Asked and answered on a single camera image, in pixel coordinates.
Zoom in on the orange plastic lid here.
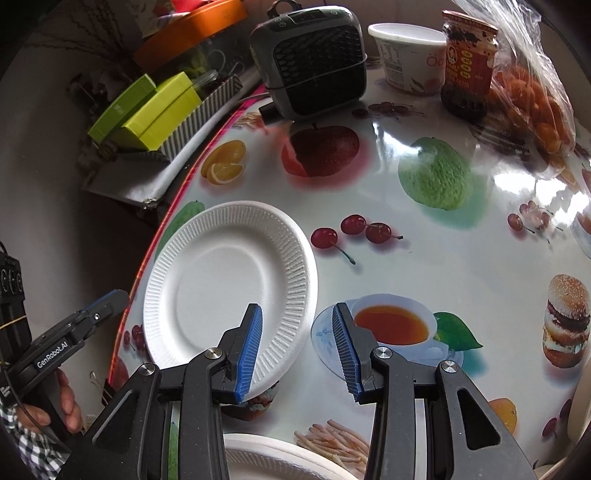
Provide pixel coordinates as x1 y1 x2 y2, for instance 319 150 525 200
134 0 250 71

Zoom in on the grey portable heater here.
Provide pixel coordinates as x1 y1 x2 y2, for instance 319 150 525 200
249 0 369 122

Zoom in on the red label sauce jar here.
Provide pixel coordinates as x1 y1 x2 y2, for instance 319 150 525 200
440 10 500 122

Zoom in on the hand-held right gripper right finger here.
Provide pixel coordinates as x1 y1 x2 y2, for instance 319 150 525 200
331 302 539 480

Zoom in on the striped cardboard box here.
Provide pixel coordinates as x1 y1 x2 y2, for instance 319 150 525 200
159 76 245 162

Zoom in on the green cardboard box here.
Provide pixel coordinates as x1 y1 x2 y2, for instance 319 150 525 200
87 74 158 144
112 71 204 151

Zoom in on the person's left forearm checkered sleeve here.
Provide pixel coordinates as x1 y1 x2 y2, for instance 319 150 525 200
0 401 72 480

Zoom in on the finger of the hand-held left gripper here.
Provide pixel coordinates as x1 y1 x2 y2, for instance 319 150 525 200
62 289 131 344

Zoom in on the plastic bag of oranges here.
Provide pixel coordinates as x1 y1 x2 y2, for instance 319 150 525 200
452 0 591 182

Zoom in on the white plastic tub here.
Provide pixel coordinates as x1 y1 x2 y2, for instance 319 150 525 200
368 23 448 95

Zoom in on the white cardboard sheet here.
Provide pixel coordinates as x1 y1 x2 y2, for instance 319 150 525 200
82 151 186 205

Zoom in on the white ribbed paper plate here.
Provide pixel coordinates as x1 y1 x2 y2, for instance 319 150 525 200
142 200 319 404
223 432 360 480

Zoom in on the black binder clip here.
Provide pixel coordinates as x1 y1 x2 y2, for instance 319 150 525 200
90 369 117 403

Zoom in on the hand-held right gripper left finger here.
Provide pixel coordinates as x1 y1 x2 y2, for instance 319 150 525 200
55 302 265 480

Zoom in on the person's left hand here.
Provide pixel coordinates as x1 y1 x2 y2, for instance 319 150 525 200
17 368 85 435

